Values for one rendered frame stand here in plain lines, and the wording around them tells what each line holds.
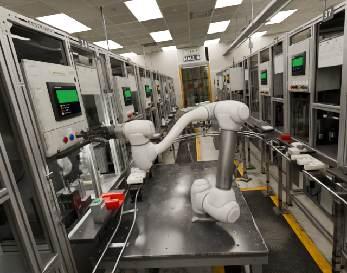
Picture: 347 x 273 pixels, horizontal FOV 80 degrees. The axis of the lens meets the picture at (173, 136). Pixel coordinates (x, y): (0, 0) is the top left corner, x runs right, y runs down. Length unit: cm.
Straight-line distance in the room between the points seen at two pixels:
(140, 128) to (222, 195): 64
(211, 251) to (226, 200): 30
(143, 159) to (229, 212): 59
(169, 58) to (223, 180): 886
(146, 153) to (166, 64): 886
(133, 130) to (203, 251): 81
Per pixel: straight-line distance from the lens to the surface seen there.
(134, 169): 201
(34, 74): 121
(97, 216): 137
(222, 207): 134
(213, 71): 985
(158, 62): 997
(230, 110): 125
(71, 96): 136
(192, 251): 139
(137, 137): 113
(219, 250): 139
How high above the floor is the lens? 162
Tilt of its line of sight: 13 degrees down
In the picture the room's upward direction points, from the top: 7 degrees counter-clockwise
